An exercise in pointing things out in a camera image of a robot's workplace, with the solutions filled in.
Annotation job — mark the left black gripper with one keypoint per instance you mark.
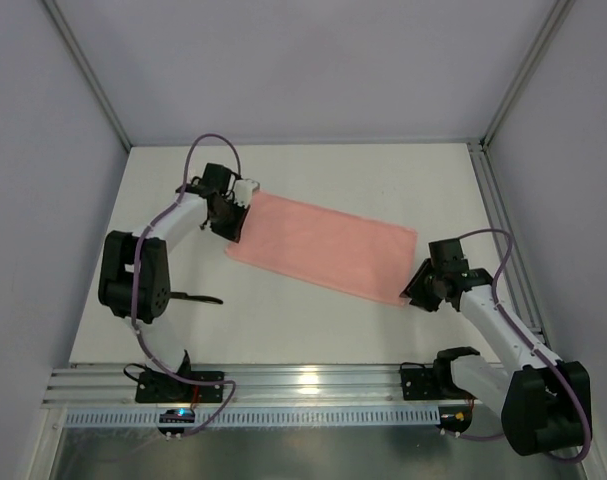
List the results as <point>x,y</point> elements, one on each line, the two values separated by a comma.
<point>228,220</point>

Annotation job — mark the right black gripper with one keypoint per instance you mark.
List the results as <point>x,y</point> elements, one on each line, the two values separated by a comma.
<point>421,288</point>

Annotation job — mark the pink cloth napkin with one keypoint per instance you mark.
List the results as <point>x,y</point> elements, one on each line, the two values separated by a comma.
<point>359,256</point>

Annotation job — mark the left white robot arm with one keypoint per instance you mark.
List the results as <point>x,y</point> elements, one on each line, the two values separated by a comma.
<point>134,279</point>

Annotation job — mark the right small controller board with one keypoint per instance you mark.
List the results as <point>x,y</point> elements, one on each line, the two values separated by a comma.
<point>454,420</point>

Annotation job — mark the small controller board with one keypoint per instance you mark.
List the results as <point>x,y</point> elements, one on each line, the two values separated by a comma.
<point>173,423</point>
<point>454,420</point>

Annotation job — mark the left small controller board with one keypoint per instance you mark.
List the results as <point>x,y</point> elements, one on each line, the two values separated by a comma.
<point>173,423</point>

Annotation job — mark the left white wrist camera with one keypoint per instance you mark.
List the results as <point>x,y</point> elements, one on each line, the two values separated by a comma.
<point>243,192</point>

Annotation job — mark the right side aluminium rail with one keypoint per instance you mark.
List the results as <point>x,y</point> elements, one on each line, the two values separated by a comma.
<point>515,280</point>

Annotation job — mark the aluminium rail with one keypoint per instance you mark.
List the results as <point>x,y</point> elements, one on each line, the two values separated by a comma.
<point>515,280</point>
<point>256,385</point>

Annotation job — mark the black handled knife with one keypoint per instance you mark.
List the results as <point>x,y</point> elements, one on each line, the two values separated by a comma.
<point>196,298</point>

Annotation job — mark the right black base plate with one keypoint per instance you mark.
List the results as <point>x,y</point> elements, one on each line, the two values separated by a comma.
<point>419,382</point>

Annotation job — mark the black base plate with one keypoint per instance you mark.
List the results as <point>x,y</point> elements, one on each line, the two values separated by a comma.
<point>156,387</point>
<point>419,382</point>

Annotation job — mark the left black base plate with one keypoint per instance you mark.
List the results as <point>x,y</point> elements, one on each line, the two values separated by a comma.
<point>156,387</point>

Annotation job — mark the slotted cable duct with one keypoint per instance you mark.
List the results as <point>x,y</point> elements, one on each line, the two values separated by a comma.
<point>256,417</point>

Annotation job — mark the front aluminium rail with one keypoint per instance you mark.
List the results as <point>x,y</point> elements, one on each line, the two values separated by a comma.
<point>256,385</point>

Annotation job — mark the left corner aluminium post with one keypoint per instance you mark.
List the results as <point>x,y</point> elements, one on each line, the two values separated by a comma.
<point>82,63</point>

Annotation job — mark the corner aluminium post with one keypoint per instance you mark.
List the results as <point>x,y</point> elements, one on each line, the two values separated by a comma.
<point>82,63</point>
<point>535,54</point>

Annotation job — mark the right corner aluminium post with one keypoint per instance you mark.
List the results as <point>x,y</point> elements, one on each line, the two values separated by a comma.
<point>535,54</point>

